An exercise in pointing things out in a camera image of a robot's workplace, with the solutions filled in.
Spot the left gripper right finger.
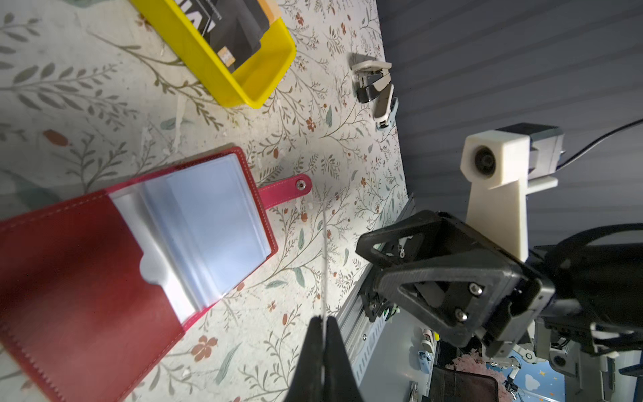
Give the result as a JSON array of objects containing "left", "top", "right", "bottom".
[{"left": 323, "top": 317, "right": 363, "bottom": 402}]

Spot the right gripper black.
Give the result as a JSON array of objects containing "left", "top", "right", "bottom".
[{"left": 356, "top": 210, "right": 642, "bottom": 382}]

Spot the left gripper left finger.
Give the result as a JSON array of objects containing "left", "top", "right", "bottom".
[{"left": 285, "top": 317, "right": 324, "bottom": 402}]

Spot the yellow plastic card tray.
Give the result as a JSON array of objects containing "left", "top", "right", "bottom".
[{"left": 133, "top": 0, "right": 296, "bottom": 109}]

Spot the stack of cards in tray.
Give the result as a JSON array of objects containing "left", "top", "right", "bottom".
[{"left": 177, "top": 0, "right": 281, "bottom": 73}]

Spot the small white grey device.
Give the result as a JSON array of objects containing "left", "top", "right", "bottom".
[{"left": 373, "top": 84, "right": 399, "bottom": 131}]

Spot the beige stapler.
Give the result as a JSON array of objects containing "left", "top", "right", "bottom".
[{"left": 351, "top": 60, "right": 393, "bottom": 104}]

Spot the floral table mat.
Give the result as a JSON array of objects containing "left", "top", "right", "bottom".
[{"left": 1, "top": 1, "right": 408, "bottom": 401}]

